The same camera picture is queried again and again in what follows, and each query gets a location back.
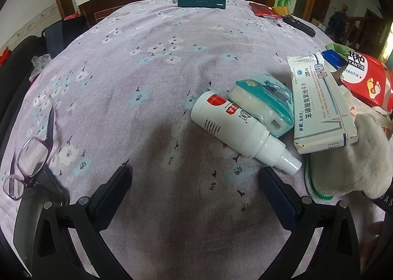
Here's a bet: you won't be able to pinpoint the wooden staircase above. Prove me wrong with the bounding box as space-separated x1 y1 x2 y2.
347 8 386 51

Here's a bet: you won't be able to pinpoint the dark blue jacket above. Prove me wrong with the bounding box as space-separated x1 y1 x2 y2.
328 3 349 35

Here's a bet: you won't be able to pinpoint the blue medicine box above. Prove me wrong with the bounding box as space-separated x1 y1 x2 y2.
325 50 349 73

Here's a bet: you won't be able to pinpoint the clear plastic bag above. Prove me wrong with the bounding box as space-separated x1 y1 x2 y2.
32 54 53 72

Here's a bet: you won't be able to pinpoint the red printed packet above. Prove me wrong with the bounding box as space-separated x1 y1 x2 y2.
341 49 389 108

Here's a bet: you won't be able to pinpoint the white knit glove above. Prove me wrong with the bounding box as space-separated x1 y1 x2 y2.
305 112 393 201

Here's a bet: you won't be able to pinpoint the clear packet red label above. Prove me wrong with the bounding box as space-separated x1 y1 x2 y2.
347 105 393 142

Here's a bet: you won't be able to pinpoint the black oblong item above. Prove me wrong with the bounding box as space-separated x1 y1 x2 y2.
281 14 317 38

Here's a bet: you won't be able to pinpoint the black bag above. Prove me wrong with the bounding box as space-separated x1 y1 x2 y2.
41 16 89 59

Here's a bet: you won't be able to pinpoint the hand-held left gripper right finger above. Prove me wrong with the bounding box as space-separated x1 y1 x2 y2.
258 166 369 280

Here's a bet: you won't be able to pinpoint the teal pocket tissue pack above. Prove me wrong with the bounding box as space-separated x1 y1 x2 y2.
229 74 295 138

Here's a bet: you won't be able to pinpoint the table with floral cloth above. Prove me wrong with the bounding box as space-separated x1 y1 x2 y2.
0 0 393 280

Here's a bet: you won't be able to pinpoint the green knit cloth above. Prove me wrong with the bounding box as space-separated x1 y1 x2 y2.
326 43 353 56

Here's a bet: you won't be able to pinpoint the purple eyeglasses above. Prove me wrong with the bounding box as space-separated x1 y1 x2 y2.
2 105 56 201

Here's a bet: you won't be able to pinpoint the white spray bottle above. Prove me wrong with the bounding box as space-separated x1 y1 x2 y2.
191 91 303 175

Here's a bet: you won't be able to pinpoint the dark red pouch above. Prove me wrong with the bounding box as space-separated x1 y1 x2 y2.
249 2 281 19

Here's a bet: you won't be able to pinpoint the white medicine box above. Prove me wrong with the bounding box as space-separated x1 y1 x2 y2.
286 52 359 154

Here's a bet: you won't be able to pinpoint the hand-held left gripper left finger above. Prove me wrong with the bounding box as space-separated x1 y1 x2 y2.
14 166 133 280

